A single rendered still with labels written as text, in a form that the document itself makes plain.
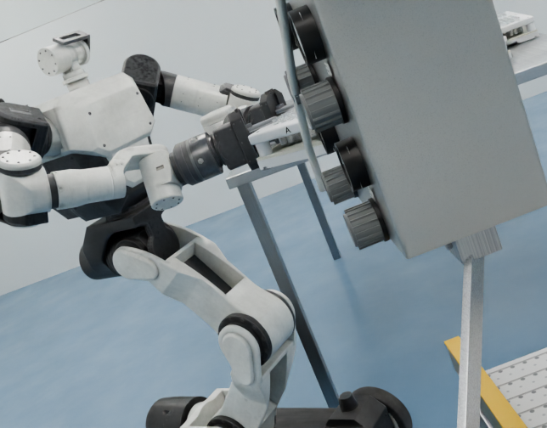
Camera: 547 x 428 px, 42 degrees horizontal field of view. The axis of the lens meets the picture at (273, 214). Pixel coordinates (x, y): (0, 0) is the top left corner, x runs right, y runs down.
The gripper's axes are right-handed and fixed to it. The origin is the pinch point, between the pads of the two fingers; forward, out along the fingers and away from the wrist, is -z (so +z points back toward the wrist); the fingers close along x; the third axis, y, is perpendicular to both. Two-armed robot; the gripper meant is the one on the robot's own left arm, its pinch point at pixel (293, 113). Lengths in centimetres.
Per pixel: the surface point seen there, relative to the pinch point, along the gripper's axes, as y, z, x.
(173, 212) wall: -228, 364, 80
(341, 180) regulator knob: 64, -59, -2
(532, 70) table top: -80, -16, 20
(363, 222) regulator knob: 73, -67, -1
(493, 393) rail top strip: 66, -67, 18
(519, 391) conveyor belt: 60, -66, 22
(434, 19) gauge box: 70, -76, -13
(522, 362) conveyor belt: 56, -65, 22
